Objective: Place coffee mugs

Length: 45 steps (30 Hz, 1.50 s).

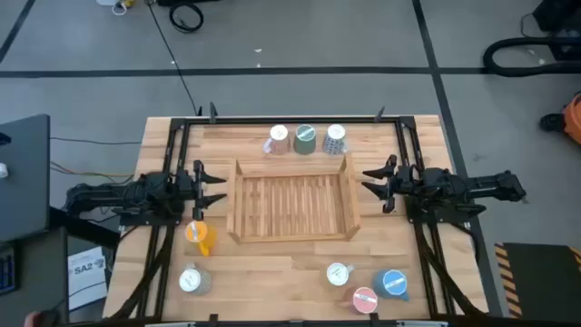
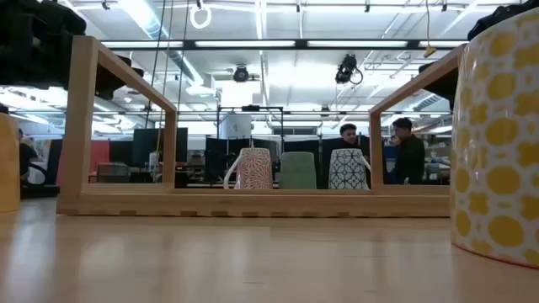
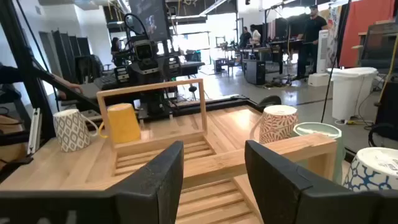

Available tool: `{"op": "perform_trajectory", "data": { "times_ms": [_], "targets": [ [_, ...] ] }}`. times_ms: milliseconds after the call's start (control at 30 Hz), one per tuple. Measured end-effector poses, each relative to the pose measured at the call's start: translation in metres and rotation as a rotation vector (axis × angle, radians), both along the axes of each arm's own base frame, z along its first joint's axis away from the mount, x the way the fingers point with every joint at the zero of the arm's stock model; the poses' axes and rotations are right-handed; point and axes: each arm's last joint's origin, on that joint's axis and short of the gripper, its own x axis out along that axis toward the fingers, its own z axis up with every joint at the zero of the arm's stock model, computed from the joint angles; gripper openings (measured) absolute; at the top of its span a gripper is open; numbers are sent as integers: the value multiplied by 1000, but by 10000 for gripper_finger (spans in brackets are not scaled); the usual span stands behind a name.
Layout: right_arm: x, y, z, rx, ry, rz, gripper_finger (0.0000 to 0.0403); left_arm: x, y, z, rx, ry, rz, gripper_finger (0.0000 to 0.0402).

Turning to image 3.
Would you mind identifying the plain yellow mug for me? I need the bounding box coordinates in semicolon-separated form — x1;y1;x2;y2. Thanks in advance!
98;103;142;144

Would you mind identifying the grey diamond pattern mug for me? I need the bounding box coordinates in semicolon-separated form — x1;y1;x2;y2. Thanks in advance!
52;108;99;153

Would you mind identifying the person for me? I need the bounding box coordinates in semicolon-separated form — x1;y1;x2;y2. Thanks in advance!
0;63;84;101
111;37;123;54
249;24;262;47
238;26;252;50
296;4;328;80

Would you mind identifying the blue floral pattern mug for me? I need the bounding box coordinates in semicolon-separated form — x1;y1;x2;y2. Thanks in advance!
343;147;398;192

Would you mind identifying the white flat strip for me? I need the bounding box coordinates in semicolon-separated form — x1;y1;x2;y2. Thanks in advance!
27;108;42;156

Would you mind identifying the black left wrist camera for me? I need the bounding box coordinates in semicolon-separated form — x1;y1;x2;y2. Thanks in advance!
133;40;155;62

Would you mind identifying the white trash bin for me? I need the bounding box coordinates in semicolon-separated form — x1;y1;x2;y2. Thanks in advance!
348;67;379;105
326;68;364;121

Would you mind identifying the wooden slatted tray with handles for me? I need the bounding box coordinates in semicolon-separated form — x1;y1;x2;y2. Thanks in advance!
96;78;338;224

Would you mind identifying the thin black cable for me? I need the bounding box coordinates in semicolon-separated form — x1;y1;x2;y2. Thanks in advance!
320;0;352;124

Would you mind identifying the red curtain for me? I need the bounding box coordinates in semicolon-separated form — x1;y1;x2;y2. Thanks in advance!
338;0;396;68

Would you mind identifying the black computer tower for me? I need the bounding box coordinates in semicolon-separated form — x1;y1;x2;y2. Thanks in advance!
245;59;266;86

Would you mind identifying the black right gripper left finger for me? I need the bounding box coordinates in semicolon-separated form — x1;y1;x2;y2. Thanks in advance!
0;141;185;224

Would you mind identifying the white tower appliance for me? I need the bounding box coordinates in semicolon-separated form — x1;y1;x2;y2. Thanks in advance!
307;29;331;87

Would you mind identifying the sage green mug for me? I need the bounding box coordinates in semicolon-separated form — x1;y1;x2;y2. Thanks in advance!
293;122;346;185

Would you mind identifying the orange leaf pattern mug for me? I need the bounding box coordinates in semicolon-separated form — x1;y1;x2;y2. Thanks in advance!
249;105;299;145

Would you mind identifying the thick black hose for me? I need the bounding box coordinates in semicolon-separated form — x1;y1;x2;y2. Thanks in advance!
368;123;398;149

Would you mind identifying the dark office chair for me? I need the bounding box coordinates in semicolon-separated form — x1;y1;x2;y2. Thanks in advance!
359;21;398;74

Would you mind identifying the floral patterned cloth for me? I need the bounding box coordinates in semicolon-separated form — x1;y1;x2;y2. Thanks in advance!
325;6;342;68

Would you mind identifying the hanging dark monitor screen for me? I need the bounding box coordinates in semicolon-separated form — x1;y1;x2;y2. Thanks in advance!
129;0;171;42

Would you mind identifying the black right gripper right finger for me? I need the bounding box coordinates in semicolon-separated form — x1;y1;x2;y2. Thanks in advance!
244;139;398;224

